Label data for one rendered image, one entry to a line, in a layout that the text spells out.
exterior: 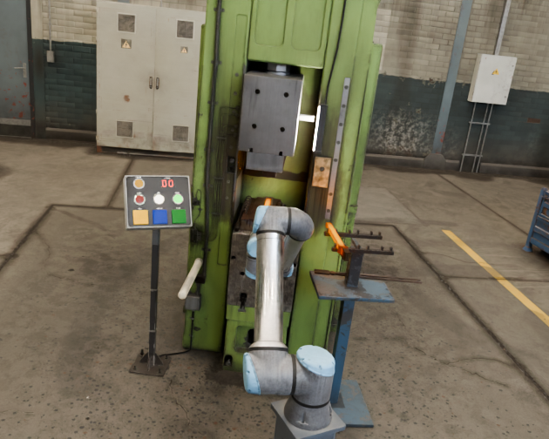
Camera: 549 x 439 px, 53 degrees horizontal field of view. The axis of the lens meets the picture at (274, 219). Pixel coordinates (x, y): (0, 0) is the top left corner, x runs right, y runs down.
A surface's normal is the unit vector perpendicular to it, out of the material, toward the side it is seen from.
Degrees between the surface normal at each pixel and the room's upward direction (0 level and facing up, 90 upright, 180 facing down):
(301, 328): 90
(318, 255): 90
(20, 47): 90
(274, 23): 90
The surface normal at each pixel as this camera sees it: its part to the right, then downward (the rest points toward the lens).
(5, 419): 0.11, -0.94
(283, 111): -0.07, 0.32
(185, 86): 0.15, 0.34
